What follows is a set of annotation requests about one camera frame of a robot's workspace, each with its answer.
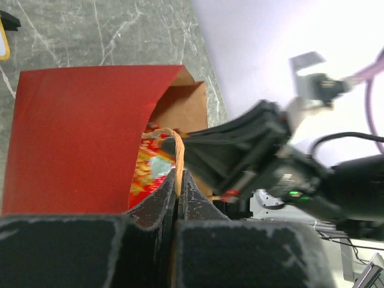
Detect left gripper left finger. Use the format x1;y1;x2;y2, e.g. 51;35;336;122
1;172;176;287

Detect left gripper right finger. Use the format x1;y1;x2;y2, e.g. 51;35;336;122
175;172;335;287

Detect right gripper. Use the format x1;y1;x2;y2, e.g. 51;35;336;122
179;113;329;204

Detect red cookie snack bag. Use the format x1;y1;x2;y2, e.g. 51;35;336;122
128;123;186;209

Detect red paper bag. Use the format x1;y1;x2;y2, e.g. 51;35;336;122
2;65;208;215

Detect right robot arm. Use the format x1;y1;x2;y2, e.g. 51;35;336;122
182;100;383;241

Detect small whiteboard yellow frame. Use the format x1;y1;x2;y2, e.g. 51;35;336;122
0;10;21;61

